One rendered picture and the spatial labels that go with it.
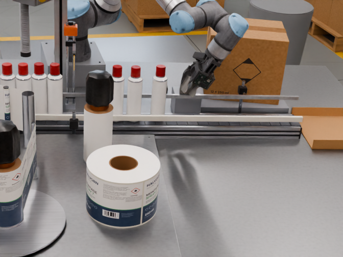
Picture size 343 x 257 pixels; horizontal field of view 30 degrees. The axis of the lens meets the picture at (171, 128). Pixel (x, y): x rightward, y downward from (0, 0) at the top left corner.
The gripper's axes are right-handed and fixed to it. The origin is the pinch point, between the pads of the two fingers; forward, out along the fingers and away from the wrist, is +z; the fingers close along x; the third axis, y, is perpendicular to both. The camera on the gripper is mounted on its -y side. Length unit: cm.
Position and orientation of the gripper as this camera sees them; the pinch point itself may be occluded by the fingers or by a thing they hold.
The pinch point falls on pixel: (182, 93)
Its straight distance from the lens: 232.7
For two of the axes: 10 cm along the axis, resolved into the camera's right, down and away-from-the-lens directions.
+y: 1.1, 5.8, -8.1
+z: -5.5, 7.1, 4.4
